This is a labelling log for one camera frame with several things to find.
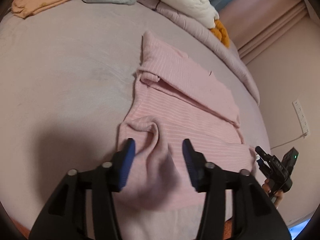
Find grey bed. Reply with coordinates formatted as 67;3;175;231
0;0;273;240

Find grey duvet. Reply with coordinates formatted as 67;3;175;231
150;0;260;105

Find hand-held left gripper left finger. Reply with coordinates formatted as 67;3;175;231
29;138;137;240

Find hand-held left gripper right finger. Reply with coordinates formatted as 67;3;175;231
182;139;292;240

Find white cable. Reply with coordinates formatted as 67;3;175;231
271;133;307;149

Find mustard yellow cloth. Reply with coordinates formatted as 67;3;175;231
209;19;230;48

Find orange folded garment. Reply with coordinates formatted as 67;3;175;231
12;0;75;18

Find pink curtain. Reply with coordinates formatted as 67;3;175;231
217;0;315;65

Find white wall socket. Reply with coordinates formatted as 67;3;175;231
292;99;310;138

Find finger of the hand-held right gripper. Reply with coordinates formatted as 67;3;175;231
257;156;272;178
255;146;270;162

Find pink knit sweater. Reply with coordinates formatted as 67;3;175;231
110;31;258;240

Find white fluffy blanket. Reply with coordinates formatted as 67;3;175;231
145;0;220;29

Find person's right hand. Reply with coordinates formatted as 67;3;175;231
262;177;284;209

